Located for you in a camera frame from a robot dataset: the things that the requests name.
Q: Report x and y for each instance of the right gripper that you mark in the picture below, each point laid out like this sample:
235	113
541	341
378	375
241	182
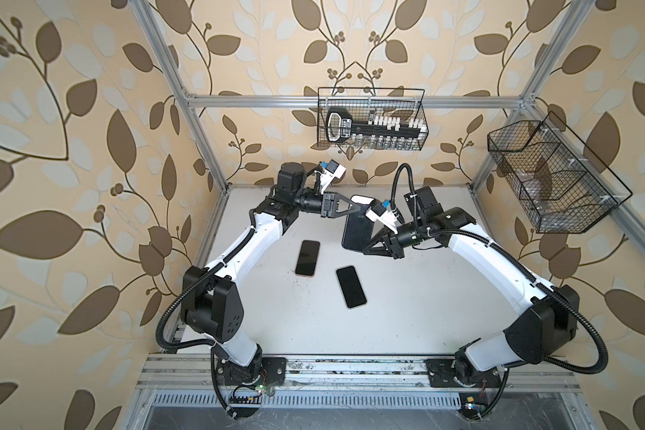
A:
381	235

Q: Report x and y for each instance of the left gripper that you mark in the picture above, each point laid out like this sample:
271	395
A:
342	211

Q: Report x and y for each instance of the purple phone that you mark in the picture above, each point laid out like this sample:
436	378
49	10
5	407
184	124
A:
357	232

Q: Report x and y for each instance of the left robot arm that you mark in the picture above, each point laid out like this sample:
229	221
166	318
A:
211	307

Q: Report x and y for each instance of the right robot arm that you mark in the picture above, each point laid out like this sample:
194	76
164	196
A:
547	316

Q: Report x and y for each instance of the phone in white case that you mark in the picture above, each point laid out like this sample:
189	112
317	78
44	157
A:
351	287

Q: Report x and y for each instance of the phone in pink case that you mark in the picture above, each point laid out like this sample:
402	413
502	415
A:
307	258

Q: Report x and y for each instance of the black tool in basket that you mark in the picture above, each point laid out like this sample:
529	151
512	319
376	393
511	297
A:
340	126

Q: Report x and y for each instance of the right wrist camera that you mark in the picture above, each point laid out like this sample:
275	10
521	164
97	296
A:
382	212

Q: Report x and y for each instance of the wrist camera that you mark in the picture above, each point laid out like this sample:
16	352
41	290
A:
382	212
329	172

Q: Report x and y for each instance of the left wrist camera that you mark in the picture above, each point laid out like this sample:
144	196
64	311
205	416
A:
329	172

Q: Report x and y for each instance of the back wire basket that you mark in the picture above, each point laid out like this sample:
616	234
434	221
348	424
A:
359	101

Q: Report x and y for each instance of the wire basket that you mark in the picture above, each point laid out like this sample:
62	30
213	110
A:
563	185
359	101

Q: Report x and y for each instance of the right wire basket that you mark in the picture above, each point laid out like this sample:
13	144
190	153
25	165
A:
563	185

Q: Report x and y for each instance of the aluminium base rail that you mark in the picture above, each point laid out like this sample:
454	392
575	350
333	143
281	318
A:
335	372

